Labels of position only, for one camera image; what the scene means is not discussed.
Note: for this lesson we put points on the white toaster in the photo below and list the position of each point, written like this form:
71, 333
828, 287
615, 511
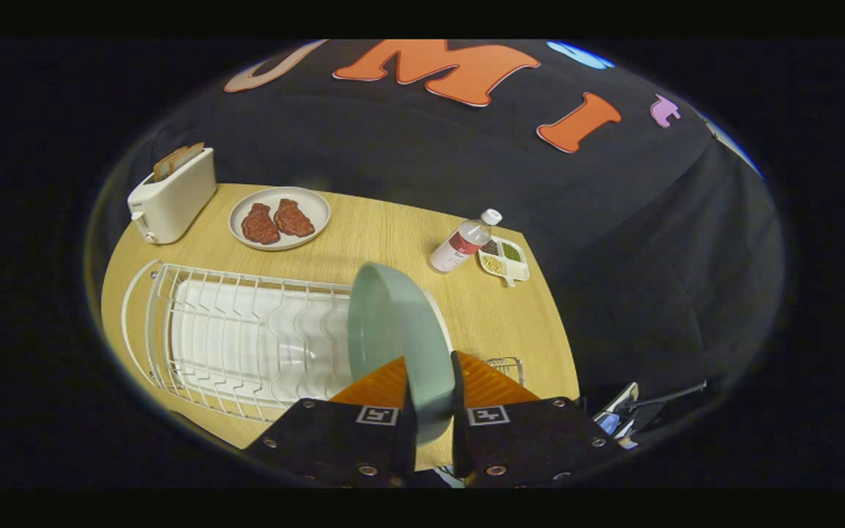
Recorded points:
180, 198

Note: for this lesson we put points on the white round serving plate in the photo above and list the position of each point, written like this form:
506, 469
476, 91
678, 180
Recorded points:
276, 193

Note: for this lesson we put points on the white and blue object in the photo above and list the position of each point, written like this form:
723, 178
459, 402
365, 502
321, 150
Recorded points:
612, 422

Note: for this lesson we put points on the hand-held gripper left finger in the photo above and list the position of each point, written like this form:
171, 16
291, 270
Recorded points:
334, 440

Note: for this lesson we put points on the yellow beans pile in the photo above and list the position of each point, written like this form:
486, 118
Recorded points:
493, 265

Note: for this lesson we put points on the brown toast slice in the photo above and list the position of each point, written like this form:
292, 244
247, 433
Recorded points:
167, 166
194, 150

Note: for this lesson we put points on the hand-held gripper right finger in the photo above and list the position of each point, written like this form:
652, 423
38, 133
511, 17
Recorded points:
525, 440

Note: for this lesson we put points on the green beans pile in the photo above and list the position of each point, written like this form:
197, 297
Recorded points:
511, 251

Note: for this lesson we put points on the red meat piece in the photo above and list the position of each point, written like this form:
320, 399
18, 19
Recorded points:
260, 224
294, 218

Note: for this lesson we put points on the clear bottle red label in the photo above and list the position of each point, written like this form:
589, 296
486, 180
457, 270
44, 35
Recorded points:
459, 246

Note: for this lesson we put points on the white divided dish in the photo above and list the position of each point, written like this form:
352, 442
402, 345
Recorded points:
518, 269

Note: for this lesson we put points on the dark brown beans pile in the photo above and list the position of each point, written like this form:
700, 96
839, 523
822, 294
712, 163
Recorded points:
490, 247

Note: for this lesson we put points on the black rod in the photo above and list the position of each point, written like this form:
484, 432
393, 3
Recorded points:
672, 396

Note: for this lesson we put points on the green plate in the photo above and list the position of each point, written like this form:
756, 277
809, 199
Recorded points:
393, 330

